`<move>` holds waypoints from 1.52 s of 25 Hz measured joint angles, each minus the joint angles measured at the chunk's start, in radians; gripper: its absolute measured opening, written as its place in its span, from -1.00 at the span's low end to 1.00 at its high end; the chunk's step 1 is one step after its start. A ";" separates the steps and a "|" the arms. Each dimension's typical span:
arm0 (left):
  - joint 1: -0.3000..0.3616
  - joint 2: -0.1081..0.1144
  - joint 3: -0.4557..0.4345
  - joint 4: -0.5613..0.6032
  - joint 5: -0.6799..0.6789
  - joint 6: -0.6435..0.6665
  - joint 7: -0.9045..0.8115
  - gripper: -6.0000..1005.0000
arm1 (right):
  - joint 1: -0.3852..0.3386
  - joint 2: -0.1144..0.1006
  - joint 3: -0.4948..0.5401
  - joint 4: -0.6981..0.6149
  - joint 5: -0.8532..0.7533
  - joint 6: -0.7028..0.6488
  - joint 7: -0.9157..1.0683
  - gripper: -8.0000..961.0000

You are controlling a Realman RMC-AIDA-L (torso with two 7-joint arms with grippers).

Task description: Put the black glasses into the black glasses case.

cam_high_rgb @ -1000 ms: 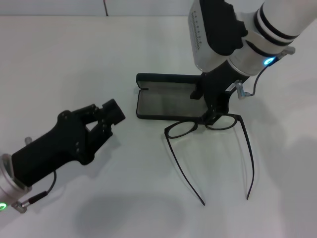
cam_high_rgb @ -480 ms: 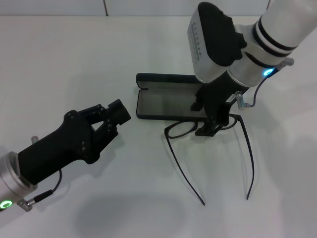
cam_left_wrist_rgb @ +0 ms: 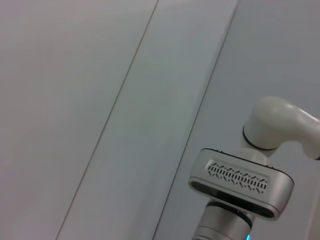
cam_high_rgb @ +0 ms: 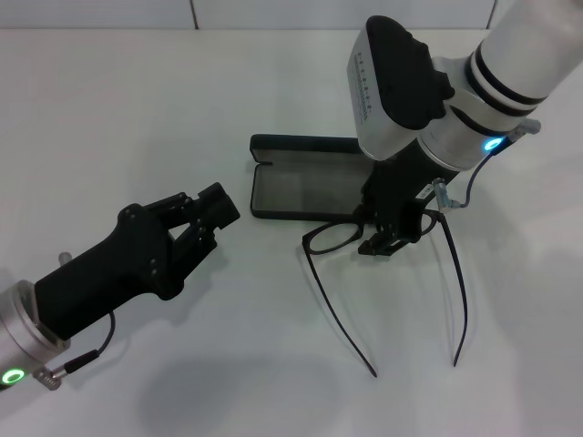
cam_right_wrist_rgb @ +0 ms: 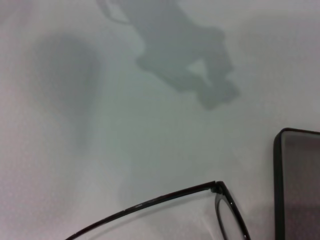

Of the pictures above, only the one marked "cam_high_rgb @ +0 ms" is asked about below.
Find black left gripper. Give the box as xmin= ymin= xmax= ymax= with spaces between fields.
xmin=34 ymin=182 xmax=242 ymax=340

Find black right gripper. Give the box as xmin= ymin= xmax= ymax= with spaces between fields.
xmin=353 ymin=139 xmax=462 ymax=258

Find black glasses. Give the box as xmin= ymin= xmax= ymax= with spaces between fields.
xmin=301 ymin=208 xmax=470 ymax=378

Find black glasses case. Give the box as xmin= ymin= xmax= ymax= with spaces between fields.
xmin=249 ymin=133 xmax=379 ymax=220

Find right gripper cable with plugs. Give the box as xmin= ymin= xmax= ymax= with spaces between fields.
xmin=430 ymin=118 xmax=542 ymax=213

